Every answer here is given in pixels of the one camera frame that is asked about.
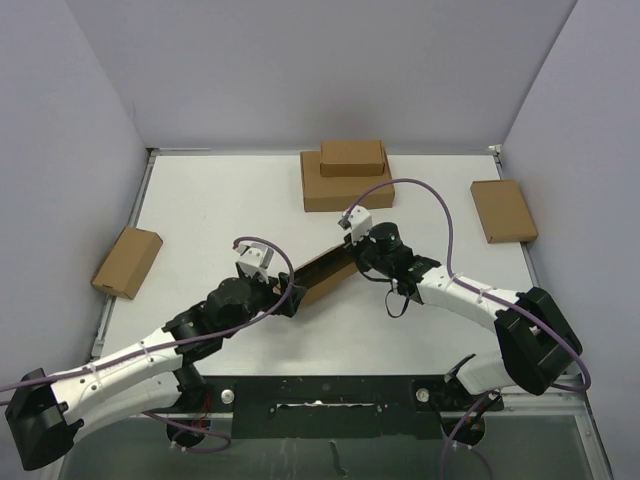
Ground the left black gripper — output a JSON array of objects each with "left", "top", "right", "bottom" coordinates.
[{"left": 221, "top": 269, "right": 305, "bottom": 338}]

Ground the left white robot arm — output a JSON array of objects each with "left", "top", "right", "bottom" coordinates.
[{"left": 5, "top": 273, "right": 306, "bottom": 471}]

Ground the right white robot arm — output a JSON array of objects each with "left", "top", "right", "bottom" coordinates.
[{"left": 345, "top": 222, "right": 582, "bottom": 409}]

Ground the large closed cardboard box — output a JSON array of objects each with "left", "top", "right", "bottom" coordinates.
[{"left": 300, "top": 151, "right": 392, "bottom": 212}]

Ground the small closed cardboard box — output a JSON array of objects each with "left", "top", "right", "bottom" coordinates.
[{"left": 320, "top": 140, "right": 385, "bottom": 177}]

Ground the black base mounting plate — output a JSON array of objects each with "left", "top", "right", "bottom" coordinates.
[{"left": 163, "top": 375, "right": 503, "bottom": 442}]

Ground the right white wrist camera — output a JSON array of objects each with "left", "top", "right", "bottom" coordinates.
[{"left": 338, "top": 205, "right": 373, "bottom": 245}]

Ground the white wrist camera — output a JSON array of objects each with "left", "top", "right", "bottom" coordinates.
[
  {"left": 234, "top": 241, "right": 274, "bottom": 283},
  {"left": 338, "top": 205, "right": 373, "bottom": 245}
]

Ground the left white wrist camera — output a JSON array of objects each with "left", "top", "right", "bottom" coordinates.
[{"left": 234, "top": 241, "right": 274, "bottom": 283}]

